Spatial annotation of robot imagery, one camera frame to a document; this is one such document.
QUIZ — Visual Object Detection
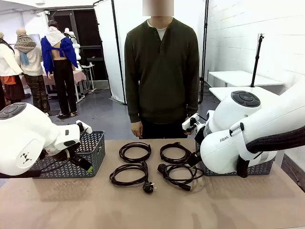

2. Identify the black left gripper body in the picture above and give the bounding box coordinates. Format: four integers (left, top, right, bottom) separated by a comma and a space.
67, 149, 93, 169

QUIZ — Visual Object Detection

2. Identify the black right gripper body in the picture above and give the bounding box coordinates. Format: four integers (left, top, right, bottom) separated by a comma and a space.
194, 124, 208, 144

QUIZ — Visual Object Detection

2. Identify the black power cable with plugs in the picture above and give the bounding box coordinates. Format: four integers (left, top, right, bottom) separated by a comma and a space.
157, 163, 205, 192

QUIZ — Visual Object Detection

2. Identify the black cable with round plug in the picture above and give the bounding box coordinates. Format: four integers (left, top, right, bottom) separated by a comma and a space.
109, 161, 158, 195

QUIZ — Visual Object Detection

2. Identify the person's right forearm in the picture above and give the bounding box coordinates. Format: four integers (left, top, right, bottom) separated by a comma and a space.
125, 83, 143, 124

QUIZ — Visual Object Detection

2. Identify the person's left forearm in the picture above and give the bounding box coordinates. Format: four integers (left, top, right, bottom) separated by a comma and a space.
185, 83, 200, 118

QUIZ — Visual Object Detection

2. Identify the person's left hand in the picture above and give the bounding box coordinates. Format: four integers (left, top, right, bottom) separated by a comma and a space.
184, 114, 198, 136

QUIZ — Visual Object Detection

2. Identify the person's right hand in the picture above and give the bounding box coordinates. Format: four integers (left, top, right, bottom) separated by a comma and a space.
131, 120, 143, 139

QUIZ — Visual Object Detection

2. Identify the grey perforated plastic basket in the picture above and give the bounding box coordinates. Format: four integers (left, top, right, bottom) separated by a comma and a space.
30, 130, 106, 179
194, 140, 275, 177

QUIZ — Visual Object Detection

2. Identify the person in green sweater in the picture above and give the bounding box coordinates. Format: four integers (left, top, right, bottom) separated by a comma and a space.
123, 0, 200, 139

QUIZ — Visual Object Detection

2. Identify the mannequin with blue jacket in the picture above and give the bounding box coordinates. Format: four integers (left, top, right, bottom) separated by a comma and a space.
40, 20, 79, 118

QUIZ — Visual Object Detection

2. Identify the table with pink cloth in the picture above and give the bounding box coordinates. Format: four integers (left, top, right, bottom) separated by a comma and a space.
42, 69, 88, 101

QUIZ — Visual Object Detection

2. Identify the black backdrop stand pole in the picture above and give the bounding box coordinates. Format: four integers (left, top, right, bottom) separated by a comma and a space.
199, 0, 210, 104
111, 0, 127, 105

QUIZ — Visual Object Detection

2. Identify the small white side table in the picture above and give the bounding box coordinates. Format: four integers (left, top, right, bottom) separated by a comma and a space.
81, 63, 97, 94

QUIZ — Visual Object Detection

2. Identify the black tripod stand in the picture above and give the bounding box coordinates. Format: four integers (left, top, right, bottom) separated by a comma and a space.
250, 33, 265, 88

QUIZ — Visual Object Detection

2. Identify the mannequin with patterned scarf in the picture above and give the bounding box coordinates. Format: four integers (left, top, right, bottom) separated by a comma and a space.
14, 28, 51, 115

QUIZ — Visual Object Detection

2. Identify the bare white mannequin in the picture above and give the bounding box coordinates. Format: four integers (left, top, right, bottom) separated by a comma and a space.
63, 27, 81, 70

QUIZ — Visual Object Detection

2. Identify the white backdrop screen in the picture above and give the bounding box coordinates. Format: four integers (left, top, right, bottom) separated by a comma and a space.
93, 0, 208, 104

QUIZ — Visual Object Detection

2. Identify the mannequin with white coat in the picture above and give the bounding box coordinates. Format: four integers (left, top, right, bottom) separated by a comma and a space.
0, 31, 24, 105

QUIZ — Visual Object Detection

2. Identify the dark glass doorway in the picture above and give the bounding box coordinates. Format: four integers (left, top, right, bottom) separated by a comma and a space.
46, 9, 110, 89

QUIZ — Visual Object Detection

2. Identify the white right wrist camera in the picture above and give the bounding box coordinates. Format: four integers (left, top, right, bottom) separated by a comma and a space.
182, 113, 201, 131

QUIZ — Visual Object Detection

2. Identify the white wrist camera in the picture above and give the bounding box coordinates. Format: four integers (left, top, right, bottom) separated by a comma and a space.
75, 120, 93, 134
182, 113, 201, 131

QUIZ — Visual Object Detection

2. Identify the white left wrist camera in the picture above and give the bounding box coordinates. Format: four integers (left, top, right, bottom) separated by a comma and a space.
75, 120, 93, 134

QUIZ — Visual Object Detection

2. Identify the black braided cable sleeve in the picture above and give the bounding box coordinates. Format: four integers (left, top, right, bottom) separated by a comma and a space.
245, 125, 305, 155

